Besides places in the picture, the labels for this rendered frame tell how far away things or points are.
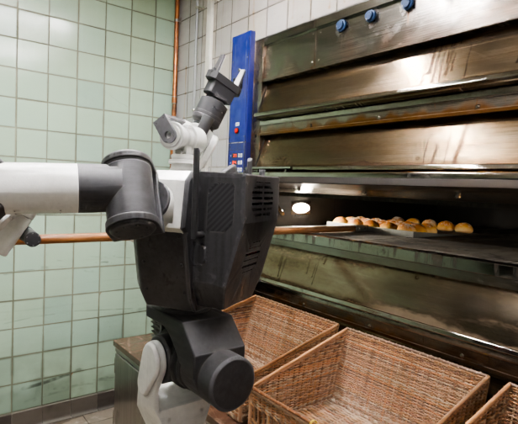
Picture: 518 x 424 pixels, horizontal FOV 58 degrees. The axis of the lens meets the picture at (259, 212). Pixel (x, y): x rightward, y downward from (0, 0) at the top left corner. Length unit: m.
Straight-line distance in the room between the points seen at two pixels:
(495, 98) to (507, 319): 0.65
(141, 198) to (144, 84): 2.20
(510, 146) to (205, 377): 1.07
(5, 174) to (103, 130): 2.05
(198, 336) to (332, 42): 1.42
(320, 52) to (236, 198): 1.27
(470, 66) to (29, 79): 2.14
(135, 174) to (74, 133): 1.98
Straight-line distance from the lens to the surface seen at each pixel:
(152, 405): 1.17
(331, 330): 1.89
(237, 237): 0.94
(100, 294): 2.97
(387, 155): 1.75
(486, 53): 1.64
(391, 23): 1.89
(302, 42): 2.21
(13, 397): 3.02
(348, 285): 1.89
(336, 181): 1.71
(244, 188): 0.93
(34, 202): 0.87
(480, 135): 1.60
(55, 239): 1.57
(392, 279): 1.78
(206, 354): 1.01
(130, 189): 0.86
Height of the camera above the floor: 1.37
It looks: 3 degrees down
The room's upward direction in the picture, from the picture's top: 2 degrees clockwise
